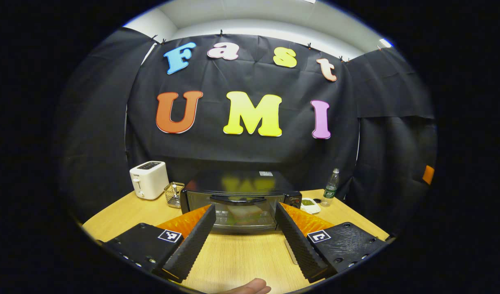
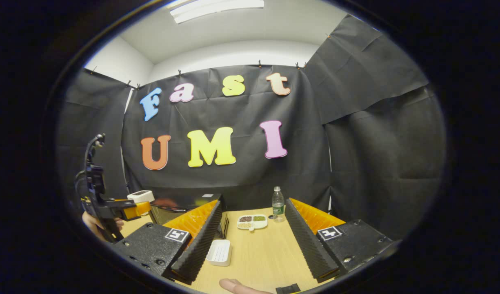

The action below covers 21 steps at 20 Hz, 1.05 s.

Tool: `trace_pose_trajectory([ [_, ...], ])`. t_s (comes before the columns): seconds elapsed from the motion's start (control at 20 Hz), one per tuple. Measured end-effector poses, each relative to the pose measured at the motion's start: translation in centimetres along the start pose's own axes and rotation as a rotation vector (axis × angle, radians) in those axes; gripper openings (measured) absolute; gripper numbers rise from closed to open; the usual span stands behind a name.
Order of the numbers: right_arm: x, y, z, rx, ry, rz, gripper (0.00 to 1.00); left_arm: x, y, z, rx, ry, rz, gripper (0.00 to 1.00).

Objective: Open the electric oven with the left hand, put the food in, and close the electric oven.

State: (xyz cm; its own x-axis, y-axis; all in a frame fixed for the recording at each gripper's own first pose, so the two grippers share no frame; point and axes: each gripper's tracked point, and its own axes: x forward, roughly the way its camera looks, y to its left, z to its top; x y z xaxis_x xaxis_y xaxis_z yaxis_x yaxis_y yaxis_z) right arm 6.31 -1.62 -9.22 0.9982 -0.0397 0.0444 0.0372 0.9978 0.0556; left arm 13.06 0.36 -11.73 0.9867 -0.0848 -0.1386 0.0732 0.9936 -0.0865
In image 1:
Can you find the black backdrop cloth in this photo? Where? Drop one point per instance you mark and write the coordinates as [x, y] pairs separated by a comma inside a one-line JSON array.
[[213, 151]]

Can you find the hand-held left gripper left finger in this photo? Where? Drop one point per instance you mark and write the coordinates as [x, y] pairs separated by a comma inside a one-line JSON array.
[[190, 247]]

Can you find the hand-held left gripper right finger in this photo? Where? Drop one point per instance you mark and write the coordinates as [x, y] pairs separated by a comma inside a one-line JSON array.
[[298, 247]]

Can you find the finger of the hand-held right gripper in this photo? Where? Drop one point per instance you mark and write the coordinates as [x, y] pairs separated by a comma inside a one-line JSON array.
[[428, 174]]

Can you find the clear plastic water bottle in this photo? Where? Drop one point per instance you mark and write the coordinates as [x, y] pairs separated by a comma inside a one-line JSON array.
[[330, 192]]

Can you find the small ceiling light panel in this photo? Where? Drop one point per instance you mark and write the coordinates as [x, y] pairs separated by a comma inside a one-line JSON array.
[[385, 42]]

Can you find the small white dish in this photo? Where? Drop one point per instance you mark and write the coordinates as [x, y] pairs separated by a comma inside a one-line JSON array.
[[310, 205]]

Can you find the white rectangular container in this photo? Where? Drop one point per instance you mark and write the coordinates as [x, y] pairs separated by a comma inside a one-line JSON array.
[[291, 251]]

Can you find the sandwich with lettuce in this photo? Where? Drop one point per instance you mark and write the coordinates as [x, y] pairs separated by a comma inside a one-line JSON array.
[[245, 214]]

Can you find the white toaster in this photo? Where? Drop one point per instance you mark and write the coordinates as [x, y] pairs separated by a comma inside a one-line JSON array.
[[150, 179]]

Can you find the black electric oven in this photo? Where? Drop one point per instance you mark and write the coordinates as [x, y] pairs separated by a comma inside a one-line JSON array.
[[241, 185]]

